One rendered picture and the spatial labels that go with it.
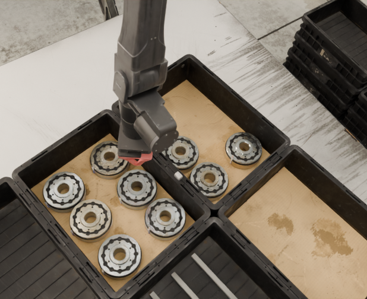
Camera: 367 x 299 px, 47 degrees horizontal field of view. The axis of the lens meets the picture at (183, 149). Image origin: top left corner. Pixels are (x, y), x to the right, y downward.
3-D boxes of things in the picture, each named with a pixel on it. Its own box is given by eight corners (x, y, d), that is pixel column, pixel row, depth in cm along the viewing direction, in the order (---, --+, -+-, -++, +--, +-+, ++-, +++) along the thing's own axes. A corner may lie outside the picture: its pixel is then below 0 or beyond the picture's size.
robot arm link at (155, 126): (158, 51, 72) (114, 66, 68) (198, 97, 68) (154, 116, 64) (148, 98, 82) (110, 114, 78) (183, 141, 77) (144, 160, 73)
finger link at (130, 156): (154, 146, 93) (154, 122, 85) (152, 175, 90) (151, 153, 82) (123, 144, 93) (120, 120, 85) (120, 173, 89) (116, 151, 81)
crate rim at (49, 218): (10, 177, 103) (8, 172, 101) (108, 111, 115) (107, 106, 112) (114, 304, 91) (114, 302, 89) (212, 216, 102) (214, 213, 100)
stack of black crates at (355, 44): (274, 79, 223) (301, 14, 183) (314, 56, 233) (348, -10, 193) (326, 134, 208) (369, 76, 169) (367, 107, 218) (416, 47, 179)
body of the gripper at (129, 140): (154, 112, 88) (155, 90, 81) (151, 155, 83) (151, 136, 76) (123, 110, 88) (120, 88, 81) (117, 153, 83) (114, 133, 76)
